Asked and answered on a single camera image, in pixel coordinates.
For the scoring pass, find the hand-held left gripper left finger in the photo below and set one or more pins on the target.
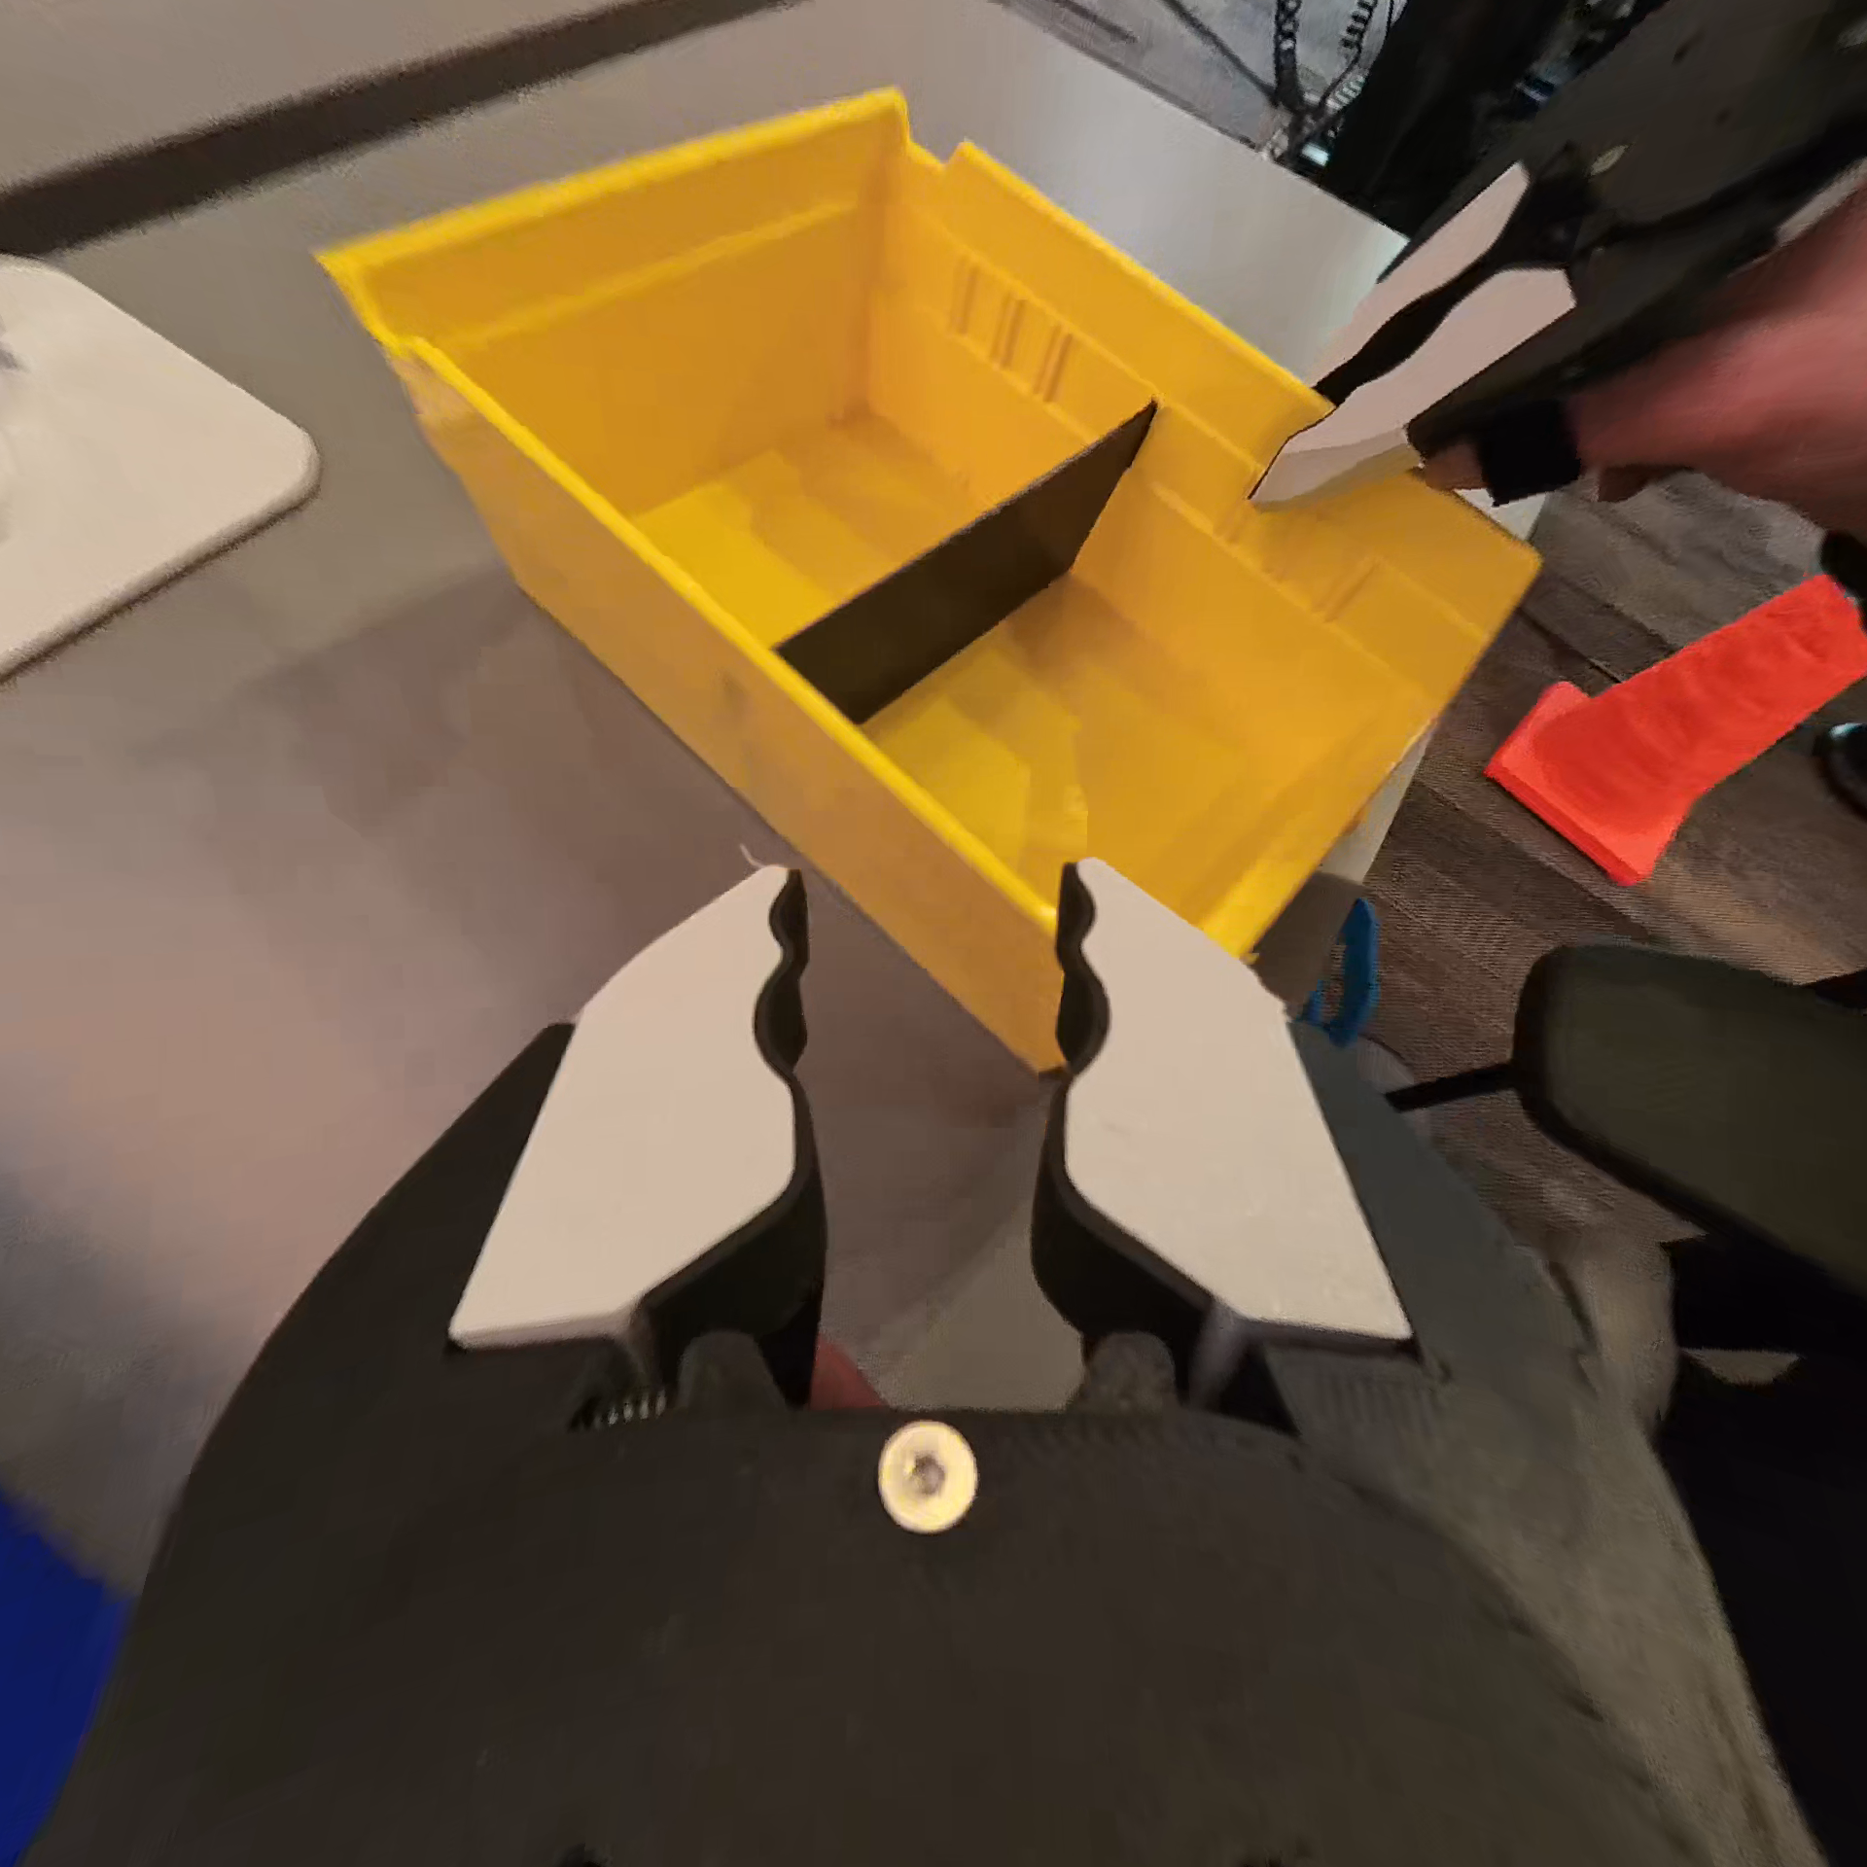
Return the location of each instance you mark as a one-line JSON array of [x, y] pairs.
[[642, 1139]]

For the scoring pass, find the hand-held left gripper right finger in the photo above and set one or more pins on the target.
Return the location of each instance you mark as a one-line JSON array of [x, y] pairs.
[[1210, 1153]]

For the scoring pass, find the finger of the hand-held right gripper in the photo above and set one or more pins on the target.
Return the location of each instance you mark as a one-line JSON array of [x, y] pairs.
[[1458, 256], [1373, 423]]

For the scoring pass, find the yellow plastic bin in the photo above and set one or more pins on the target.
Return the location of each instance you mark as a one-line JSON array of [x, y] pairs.
[[656, 358]]

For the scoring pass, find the blue plastic bin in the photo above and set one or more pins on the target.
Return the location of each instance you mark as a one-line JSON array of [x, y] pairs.
[[41, 1679]]

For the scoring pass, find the person's right hand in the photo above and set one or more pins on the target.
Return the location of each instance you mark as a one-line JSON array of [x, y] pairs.
[[1736, 409]]

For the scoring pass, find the blue plastic clip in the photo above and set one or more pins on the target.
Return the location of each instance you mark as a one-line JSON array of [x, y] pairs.
[[1351, 984]]

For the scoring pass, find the black bin divider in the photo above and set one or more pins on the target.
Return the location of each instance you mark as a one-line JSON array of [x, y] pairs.
[[962, 570]]

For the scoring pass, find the red plastic bin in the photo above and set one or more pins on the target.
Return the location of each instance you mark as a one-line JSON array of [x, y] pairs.
[[1662, 744]]

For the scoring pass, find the black office chair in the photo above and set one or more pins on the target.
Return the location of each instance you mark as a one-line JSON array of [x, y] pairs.
[[1705, 1082]]

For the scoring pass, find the white stand base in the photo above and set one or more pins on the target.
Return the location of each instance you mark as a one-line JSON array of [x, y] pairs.
[[131, 468]]

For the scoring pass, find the black tape strip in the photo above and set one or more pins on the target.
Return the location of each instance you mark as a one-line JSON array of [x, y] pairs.
[[365, 126]]

